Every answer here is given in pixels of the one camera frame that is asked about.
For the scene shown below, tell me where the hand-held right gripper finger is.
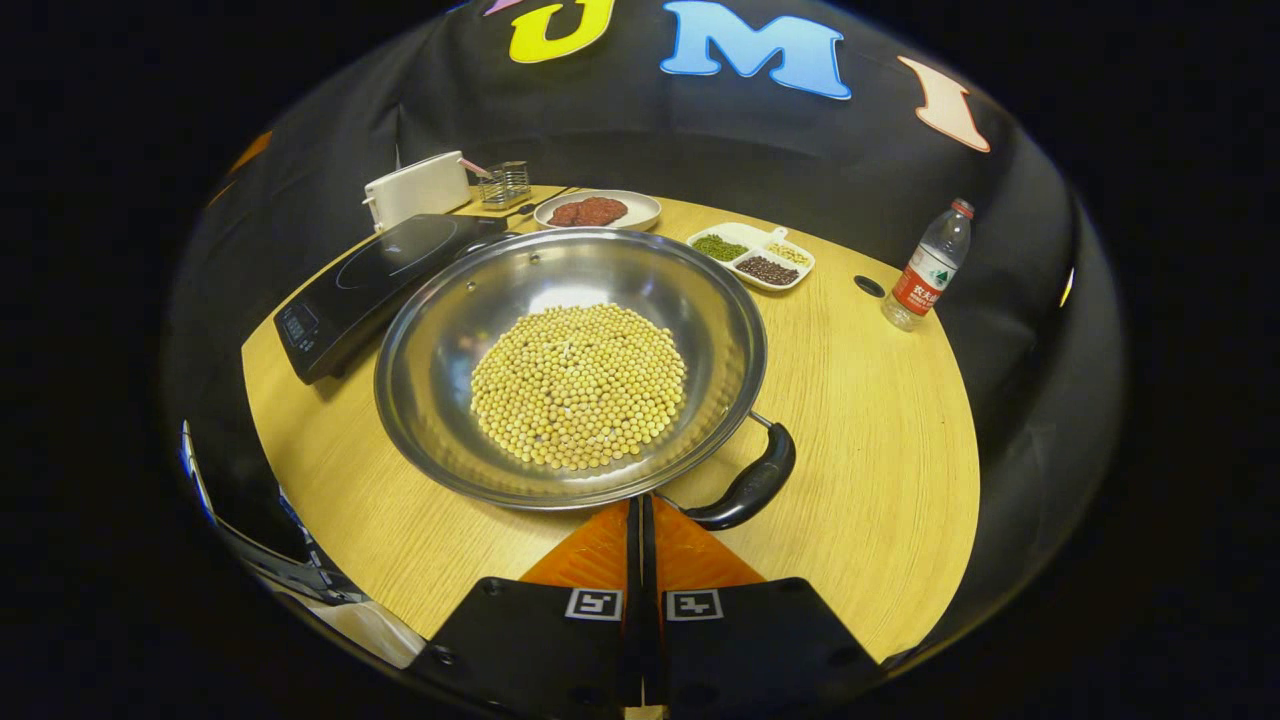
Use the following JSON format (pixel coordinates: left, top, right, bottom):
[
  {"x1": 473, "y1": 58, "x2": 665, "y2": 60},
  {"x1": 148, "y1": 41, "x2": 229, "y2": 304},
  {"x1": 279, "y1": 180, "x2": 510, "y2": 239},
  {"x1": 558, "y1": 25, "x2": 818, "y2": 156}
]
[
  {"x1": 405, "y1": 497, "x2": 642, "y2": 716},
  {"x1": 641, "y1": 493, "x2": 886, "y2": 713}
]

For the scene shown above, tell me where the stainless steel pot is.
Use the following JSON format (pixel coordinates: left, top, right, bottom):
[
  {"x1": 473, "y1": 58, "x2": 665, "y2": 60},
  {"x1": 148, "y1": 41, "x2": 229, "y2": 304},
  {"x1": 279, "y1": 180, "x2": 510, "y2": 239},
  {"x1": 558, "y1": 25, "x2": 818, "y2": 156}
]
[{"x1": 373, "y1": 227, "x2": 798, "y2": 532}]

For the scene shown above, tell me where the black induction cooktop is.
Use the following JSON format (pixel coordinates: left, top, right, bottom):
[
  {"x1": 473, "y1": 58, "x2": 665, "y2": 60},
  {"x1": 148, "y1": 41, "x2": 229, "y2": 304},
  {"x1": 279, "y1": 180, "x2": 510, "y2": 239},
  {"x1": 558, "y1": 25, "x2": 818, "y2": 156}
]
[{"x1": 272, "y1": 213, "x2": 511, "y2": 385}]

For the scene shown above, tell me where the pile of yellow soybeans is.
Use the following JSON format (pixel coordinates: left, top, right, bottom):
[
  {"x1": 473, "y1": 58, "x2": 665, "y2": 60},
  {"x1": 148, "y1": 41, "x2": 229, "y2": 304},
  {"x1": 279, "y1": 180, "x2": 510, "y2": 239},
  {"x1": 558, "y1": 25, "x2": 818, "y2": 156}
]
[{"x1": 470, "y1": 303, "x2": 689, "y2": 471}]

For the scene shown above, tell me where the dark red beans pile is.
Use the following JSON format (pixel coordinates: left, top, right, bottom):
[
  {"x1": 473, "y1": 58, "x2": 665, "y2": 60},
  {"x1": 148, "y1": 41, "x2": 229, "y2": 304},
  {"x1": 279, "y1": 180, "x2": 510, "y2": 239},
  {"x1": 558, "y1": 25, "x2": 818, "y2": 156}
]
[{"x1": 735, "y1": 255, "x2": 801, "y2": 287}]

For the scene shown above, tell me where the white divided dish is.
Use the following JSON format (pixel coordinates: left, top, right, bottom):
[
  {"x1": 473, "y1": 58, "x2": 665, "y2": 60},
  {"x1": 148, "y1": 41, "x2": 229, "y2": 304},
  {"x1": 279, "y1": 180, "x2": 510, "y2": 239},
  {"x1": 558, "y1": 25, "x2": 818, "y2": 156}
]
[{"x1": 686, "y1": 221, "x2": 816, "y2": 293}]

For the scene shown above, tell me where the round white plate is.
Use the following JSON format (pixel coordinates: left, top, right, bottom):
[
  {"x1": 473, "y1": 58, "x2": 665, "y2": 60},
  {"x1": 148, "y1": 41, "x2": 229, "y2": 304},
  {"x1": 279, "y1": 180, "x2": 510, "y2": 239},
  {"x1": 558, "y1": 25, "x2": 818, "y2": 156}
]
[{"x1": 533, "y1": 189, "x2": 663, "y2": 233}]

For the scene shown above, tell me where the plastic water bottle red label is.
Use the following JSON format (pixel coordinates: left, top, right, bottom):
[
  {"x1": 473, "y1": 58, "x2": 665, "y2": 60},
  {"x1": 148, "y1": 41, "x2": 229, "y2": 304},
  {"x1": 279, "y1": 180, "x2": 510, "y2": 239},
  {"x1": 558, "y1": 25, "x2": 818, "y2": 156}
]
[{"x1": 880, "y1": 198, "x2": 975, "y2": 332}]

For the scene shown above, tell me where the black backdrop cloth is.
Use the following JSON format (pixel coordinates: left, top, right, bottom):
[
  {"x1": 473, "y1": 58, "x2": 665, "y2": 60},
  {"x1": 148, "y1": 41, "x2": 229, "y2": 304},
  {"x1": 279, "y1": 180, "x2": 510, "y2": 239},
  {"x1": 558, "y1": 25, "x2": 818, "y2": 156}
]
[{"x1": 165, "y1": 0, "x2": 1126, "y2": 651}]

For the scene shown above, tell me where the white toaster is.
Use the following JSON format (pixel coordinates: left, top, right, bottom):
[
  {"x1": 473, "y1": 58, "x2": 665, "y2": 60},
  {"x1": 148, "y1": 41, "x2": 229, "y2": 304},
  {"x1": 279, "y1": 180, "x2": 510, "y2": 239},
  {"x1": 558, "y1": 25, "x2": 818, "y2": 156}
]
[{"x1": 362, "y1": 150, "x2": 473, "y2": 233}]

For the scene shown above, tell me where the dark metal frame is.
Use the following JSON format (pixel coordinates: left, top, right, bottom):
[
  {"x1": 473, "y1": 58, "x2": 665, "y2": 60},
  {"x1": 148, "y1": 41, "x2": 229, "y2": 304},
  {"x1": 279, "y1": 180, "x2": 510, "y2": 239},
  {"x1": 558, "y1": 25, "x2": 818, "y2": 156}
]
[{"x1": 180, "y1": 420, "x2": 371, "y2": 606}]

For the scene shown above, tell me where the small wire basket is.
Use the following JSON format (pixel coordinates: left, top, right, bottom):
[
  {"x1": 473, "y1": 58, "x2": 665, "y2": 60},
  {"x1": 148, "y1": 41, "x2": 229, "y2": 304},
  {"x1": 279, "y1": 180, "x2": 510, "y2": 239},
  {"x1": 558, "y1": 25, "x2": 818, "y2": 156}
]
[{"x1": 476, "y1": 160, "x2": 532, "y2": 209}]

